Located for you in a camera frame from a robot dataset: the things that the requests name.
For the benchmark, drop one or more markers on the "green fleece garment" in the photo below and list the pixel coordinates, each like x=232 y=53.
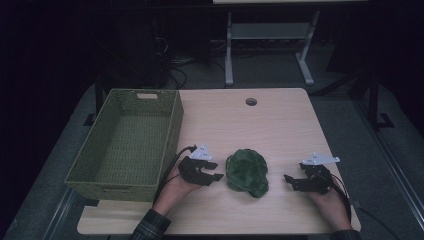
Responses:
x=246 y=171

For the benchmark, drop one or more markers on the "metal floor rail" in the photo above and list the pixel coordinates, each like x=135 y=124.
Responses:
x=61 y=213
x=390 y=156

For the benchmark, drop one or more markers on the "black metal stand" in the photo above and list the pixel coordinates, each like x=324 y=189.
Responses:
x=98 y=96
x=375 y=100

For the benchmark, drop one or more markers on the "person's right hand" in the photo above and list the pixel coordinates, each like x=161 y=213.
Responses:
x=330 y=206

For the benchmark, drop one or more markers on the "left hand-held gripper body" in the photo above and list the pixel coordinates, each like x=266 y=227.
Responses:
x=191 y=170

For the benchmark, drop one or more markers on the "white metal desk frame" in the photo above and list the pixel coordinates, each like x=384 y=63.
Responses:
x=270 y=31

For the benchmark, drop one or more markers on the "person's left hand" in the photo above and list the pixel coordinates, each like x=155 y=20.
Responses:
x=175 y=193

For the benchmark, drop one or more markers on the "green woven basket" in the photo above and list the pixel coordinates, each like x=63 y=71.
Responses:
x=133 y=156

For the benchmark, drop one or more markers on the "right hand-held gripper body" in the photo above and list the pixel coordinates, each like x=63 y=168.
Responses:
x=316 y=178

